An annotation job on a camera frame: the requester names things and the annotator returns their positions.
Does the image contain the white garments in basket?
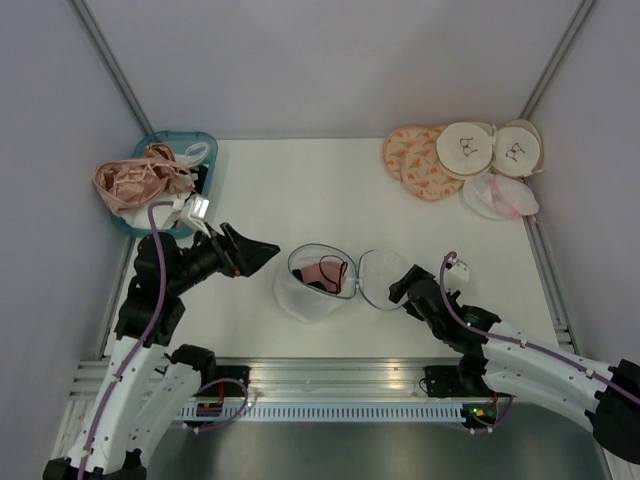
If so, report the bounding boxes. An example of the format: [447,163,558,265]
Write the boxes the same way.
[115,141,212,237]

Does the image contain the cream bag with glasses print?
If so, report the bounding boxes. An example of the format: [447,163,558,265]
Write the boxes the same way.
[436,122,497,180]

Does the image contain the white slotted cable duct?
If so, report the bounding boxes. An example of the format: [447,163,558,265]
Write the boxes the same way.
[169,404,464,424]

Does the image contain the peach pink bra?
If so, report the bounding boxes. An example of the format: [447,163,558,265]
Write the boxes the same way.
[93,143,195,216]

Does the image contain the white mesh laundry bag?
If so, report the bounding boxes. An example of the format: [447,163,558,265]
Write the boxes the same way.
[273,243,409,323]

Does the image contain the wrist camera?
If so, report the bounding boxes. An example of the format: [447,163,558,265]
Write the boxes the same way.
[439,252,471,293]
[168,194,210,239]

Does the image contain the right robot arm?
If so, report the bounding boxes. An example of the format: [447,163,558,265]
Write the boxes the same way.
[388,265,639,464]

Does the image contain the white pink-trim mesh bag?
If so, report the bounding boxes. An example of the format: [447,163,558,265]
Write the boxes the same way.
[462,173,539,220]

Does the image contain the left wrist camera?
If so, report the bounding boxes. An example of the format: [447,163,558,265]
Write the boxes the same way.
[168,194,210,239]

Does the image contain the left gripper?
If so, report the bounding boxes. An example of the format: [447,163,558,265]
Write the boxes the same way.
[169,221,281,294]

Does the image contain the purple cable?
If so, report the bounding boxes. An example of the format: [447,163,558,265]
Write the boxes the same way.
[79,200,250,480]
[438,249,640,406]

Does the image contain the aluminium front rail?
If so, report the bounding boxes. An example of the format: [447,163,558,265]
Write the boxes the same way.
[70,358,459,401]

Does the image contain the teal plastic basket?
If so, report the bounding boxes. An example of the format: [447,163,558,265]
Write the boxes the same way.
[93,130,218,238]

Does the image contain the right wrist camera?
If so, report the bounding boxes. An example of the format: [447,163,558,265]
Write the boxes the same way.
[439,252,471,293]

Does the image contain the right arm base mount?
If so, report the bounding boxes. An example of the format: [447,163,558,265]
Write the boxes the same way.
[418,365,469,399]

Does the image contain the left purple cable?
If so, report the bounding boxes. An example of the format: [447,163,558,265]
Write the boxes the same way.
[79,200,250,480]

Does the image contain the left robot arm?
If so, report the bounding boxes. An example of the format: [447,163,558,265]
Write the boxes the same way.
[42,223,280,479]

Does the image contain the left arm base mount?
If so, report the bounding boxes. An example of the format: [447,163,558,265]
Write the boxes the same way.
[211,365,251,399]

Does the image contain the dark pink black-strap bra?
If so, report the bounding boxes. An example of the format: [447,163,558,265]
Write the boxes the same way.
[292,255,348,295]

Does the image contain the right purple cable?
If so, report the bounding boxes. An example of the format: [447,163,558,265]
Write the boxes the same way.
[438,249,640,406]

